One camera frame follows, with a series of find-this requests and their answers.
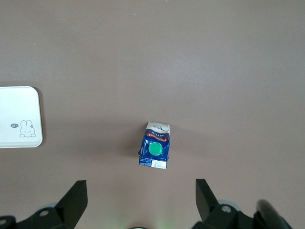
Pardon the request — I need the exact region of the blue white milk carton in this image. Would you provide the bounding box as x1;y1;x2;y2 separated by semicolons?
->
138;121;171;170

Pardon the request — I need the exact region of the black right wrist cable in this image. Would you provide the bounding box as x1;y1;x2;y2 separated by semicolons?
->
254;199;293;229

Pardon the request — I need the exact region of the brown table mat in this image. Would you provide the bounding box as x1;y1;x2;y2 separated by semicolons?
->
0;0;305;229

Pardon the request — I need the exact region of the cream rabbit print tray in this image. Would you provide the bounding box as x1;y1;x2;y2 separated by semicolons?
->
0;86;44;149

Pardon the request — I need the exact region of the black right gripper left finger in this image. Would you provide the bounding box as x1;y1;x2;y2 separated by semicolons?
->
15;180;88;229

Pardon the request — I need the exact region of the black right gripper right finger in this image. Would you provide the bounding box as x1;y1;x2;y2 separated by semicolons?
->
192;178;254;229

